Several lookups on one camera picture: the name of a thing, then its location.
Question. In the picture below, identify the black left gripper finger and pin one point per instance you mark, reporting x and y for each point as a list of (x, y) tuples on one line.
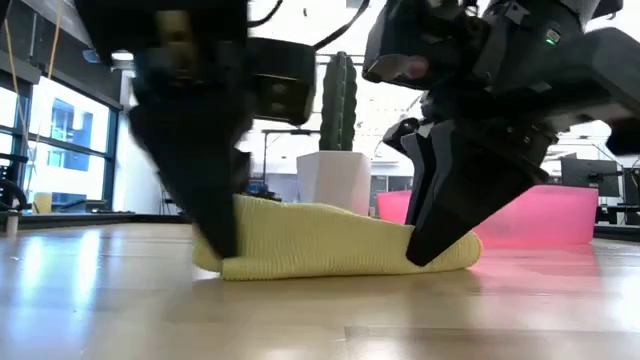
[(200, 165)]

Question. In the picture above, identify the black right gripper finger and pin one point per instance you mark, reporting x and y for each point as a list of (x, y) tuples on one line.
[(475, 200), (407, 135)]

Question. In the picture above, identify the yellow microfiber towel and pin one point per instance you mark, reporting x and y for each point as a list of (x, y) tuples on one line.
[(325, 245)]

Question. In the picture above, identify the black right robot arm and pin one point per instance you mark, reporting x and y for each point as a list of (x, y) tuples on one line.
[(610, 65)]

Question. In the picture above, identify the green cactus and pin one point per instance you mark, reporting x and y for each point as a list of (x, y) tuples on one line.
[(337, 100)]

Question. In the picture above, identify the white hexagonal plant pot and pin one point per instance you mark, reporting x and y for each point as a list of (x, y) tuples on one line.
[(332, 180)]

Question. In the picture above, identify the black metal stand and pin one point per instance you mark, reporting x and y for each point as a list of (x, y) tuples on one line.
[(290, 132)]

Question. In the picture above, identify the black computer monitor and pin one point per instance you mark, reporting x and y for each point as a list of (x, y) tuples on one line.
[(632, 185), (590, 175)]

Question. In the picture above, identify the large glass window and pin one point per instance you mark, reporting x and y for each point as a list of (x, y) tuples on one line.
[(75, 125)]

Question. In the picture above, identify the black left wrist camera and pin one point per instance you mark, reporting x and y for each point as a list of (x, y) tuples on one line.
[(282, 75)]

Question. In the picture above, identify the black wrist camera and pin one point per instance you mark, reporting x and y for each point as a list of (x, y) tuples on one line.
[(400, 30), (282, 75)]

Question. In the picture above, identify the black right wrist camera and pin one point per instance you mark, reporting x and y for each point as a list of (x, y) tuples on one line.
[(400, 30)]

